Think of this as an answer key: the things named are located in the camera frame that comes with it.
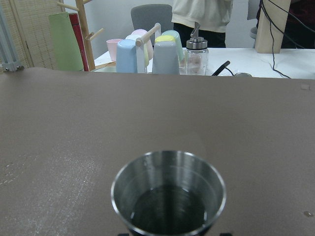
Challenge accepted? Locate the steel jigger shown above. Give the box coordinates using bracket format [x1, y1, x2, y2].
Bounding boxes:
[111, 150, 227, 236]

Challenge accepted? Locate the light blue cup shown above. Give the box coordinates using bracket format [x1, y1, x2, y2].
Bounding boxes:
[116, 39, 137, 73]

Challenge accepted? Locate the glass dispenser jar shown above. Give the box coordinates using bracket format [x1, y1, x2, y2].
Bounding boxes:
[185, 22, 209, 76]

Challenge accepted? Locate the grey cup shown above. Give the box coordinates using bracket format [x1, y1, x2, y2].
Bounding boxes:
[152, 41, 180, 75]

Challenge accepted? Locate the pink cup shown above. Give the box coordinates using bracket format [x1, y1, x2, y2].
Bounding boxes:
[106, 39, 122, 61]

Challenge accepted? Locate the white cup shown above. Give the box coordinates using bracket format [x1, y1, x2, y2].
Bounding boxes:
[126, 34, 142, 41]

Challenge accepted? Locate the yellow cup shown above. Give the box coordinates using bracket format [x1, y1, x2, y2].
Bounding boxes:
[155, 35, 176, 43]

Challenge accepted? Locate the green cup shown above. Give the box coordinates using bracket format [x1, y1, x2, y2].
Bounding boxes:
[162, 30, 185, 63]

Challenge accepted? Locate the grey office chair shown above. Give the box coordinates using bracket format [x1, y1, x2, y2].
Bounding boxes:
[130, 3, 173, 32]

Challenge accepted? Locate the person in cream sweater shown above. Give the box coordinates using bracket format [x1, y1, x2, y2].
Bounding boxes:
[172, 0, 233, 48]

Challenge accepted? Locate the wooden cup tree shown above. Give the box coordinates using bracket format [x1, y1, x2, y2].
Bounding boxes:
[55, 0, 116, 71]

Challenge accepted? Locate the aluminium frame post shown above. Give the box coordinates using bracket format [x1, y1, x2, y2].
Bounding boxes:
[0, 6, 24, 72]

